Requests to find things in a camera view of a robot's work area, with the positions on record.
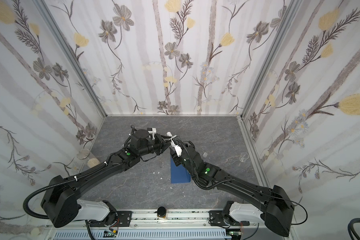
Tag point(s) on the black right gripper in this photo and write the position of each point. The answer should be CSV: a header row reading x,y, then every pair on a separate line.
x,y
174,152

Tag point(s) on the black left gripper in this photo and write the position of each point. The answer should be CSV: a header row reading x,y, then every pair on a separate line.
x,y
162,143

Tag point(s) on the dark blue envelope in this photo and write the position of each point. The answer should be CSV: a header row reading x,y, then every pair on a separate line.
x,y
179,175

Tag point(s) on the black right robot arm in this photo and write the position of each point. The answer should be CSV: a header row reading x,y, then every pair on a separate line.
x,y
276,207

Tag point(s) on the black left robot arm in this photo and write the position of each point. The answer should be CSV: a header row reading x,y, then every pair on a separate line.
x,y
61,202

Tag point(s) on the clear glass cup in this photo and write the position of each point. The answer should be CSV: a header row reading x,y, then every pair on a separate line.
x,y
244,157

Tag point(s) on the glass jar with cork lid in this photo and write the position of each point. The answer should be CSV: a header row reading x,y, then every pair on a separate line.
x,y
87,158

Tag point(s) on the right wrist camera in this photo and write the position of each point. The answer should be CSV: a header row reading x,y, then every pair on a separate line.
x,y
178,150

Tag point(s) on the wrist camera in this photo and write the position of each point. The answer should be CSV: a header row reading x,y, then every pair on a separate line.
x,y
152,132
178,150

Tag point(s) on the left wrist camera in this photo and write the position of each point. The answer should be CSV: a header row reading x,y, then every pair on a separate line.
x,y
152,132

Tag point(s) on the black cylinder on rail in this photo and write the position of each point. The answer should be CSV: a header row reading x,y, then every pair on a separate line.
x,y
162,213

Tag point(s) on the aluminium mounting rail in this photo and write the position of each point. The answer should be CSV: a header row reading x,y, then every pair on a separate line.
x,y
245,215

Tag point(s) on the white perforated cable duct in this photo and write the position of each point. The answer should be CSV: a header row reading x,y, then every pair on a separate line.
x,y
166,234

